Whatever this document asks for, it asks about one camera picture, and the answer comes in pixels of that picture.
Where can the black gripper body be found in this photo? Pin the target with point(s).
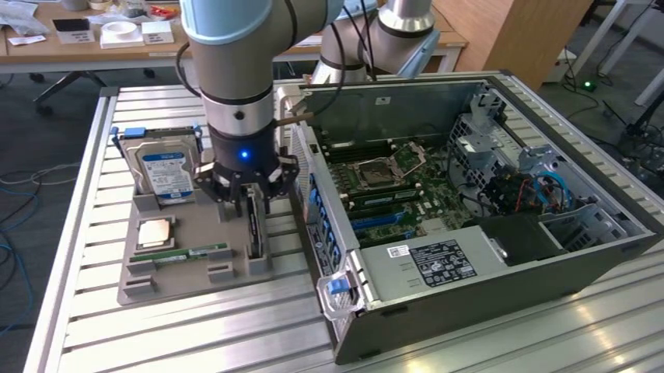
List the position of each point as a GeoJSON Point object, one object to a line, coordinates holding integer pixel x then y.
{"type": "Point", "coordinates": [243, 155]}

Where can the black low-profile graphics card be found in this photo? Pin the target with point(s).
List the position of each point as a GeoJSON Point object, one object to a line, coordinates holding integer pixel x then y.
{"type": "Point", "coordinates": [253, 233]}

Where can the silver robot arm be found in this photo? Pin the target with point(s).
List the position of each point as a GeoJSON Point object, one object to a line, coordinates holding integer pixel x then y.
{"type": "Point", "coordinates": [232, 58]}

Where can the hard disk with blue caddy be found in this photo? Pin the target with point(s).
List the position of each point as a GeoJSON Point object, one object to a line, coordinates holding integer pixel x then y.
{"type": "Point", "coordinates": [160, 171]}

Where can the grey parts rack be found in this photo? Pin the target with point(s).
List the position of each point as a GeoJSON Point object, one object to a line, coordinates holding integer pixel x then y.
{"type": "Point", "coordinates": [191, 233]}

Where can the black RAM slot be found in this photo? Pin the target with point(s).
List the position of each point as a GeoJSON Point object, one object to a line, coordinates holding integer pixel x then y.
{"type": "Point", "coordinates": [358, 201]}
{"type": "Point", "coordinates": [378, 206]}
{"type": "Point", "coordinates": [378, 212]}

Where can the CPU with copper lid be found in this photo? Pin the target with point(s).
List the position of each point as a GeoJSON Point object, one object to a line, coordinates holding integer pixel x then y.
{"type": "Point", "coordinates": [153, 233]}

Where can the CPU socket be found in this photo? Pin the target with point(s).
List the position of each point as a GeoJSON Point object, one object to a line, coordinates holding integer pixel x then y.
{"type": "Point", "coordinates": [372, 175]}

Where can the loose green RAM stick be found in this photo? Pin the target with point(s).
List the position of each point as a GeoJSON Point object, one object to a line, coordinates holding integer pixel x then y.
{"type": "Point", "coordinates": [176, 254]}

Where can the installed green RAM stick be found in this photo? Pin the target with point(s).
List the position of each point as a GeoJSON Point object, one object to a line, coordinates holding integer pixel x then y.
{"type": "Point", "coordinates": [386, 197]}

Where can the green motherboard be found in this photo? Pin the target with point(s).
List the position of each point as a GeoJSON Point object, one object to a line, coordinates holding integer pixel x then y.
{"type": "Point", "coordinates": [430, 194]}

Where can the blue case latch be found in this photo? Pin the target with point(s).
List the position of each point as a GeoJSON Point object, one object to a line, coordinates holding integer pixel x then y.
{"type": "Point", "coordinates": [339, 289]}

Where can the grey power supply unit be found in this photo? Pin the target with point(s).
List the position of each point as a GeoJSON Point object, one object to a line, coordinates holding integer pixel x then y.
{"type": "Point", "coordinates": [383, 272]}

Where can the silver chipset heatsink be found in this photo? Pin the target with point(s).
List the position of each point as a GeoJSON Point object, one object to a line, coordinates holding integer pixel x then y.
{"type": "Point", "coordinates": [436, 226]}

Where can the small white box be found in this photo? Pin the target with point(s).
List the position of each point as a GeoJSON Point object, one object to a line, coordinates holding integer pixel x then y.
{"type": "Point", "coordinates": [155, 29]}

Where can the flat white box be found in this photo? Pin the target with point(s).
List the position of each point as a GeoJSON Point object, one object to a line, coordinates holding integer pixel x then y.
{"type": "Point", "coordinates": [121, 43]}

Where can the black chair base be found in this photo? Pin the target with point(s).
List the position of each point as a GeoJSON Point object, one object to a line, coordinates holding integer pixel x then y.
{"type": "Point", "coordinates": [56, 88]}

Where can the white tape roll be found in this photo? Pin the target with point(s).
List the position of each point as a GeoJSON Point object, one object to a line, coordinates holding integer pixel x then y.
{"type": "Point", "coordinates": [105, 29]}

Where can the white box with black lid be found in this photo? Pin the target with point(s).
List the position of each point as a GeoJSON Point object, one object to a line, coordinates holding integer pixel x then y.
{"type": "Point", "coordinates": [72, 25]}

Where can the beige cup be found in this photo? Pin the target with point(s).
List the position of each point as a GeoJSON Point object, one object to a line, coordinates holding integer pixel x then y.
{"type": "Point", "coordinates": [98, 4]}

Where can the grey open PC case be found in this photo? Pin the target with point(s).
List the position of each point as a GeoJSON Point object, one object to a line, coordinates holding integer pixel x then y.
{"type": "Point", "coordinates": [466, 311]}

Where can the grey cup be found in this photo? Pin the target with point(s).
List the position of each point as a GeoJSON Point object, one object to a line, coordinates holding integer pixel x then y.
{"type": "Point", "coordinates": [74, 4]}

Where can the white card with red print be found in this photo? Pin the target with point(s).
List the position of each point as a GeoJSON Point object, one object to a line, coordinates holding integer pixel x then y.
{"type": "Point", "coordinates": [25, 40]}

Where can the clear plastic bag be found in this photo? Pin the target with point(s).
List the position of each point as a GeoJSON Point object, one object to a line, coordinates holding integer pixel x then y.
{"type": "Point", "coordinates": [20, 19]}

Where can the wooden cabinet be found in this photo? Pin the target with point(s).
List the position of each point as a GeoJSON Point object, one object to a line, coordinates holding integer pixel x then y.
{"type": "Point", "coordinates": [518, 39]}

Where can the metal disk bay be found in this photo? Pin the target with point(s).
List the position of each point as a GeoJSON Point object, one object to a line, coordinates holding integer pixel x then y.
{"type": "Point", "coordinates": [585, 229]}

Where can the white floor box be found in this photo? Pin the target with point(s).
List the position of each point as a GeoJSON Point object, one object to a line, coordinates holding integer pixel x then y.
{"type": "Point", "coordinates": [566, 66]}

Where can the black device with green light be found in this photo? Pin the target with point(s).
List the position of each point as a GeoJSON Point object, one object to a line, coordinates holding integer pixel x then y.
{"type": "Point", "coordinates": [587, 84]}

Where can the black stand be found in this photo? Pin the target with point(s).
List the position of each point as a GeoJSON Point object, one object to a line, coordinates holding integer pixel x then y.
{"type": "Point", "coordinates": [642, 116]}

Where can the white table frame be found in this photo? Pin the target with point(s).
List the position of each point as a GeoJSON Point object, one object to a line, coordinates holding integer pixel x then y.
{"type": "Point", "coordinates": [594, 35]}

